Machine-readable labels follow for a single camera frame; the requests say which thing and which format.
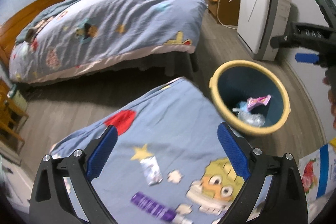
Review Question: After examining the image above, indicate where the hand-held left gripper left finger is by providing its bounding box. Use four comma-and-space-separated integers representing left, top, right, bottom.
28, 125, 118, 224

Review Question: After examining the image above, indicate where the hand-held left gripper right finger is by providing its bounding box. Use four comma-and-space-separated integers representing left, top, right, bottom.
217, 122, 308, 224

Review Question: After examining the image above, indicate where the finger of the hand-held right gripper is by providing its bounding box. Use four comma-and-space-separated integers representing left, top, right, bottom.
295, 53, 322, 64
270, 29, 293, 49

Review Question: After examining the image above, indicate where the clear plastic bag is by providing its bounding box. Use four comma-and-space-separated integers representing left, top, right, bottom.
237, 109, 266, 127

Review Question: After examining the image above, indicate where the blue face mask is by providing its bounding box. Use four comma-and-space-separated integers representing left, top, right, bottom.
232, 101, 249, 113

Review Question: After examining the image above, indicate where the small white sachet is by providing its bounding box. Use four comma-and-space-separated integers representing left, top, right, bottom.
140, 156, 163, 186

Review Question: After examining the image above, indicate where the pink foil wrapper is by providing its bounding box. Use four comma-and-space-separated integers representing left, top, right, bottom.
247, 95, 272, 112

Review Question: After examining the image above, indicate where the yellow-rimmed teal trash bin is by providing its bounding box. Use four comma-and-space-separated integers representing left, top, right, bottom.
209, 60, 291, 137

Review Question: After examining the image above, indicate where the purple tube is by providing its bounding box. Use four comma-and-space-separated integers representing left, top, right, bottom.
130, 191, 195, 224

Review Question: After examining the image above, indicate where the person's right hand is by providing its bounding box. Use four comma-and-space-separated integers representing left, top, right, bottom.
323, 76, 336, 130

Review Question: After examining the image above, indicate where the white air purifier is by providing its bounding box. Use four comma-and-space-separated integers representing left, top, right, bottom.
237, 0, 292, 61

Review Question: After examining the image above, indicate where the wooden nightstand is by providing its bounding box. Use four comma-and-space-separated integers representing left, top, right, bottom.
207, 0, 241, 26

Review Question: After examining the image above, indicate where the cartoon printed blue sheet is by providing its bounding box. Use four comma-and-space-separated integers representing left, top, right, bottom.
50, 76, 273, 224

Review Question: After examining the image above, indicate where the strawberry printed bag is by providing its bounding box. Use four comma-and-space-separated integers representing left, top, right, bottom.
299, 138, 336, 204

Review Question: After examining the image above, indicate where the wooden chair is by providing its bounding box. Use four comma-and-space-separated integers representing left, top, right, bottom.
0, 78, 29, 154

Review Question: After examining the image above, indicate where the small green bin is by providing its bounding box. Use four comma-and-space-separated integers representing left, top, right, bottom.
8, 84, 28, 109

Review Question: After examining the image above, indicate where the bed with cartoon duvet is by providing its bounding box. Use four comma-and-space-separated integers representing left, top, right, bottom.
9, 0, 206, 84

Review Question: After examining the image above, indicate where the brown plush toy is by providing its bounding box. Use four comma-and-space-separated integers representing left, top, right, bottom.
25, 28, 37, 41

